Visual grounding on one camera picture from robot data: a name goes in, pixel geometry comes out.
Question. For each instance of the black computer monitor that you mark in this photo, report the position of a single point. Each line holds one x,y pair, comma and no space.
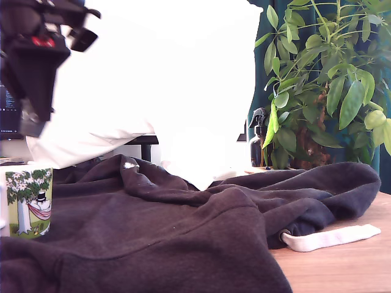
9,122

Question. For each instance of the white cloth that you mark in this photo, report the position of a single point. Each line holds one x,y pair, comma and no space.
152,76

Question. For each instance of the cartoon print green mug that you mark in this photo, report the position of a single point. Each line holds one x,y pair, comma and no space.
29,201

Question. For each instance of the black monitor stand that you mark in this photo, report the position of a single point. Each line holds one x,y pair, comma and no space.
146,146

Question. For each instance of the dark hooded sweatshirt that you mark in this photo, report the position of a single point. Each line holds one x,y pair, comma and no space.
183,238

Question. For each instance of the dark spray bottle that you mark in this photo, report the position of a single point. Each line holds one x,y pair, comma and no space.
256,146

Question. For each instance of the green leafy houseplant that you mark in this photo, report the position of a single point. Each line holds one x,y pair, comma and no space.
333,91

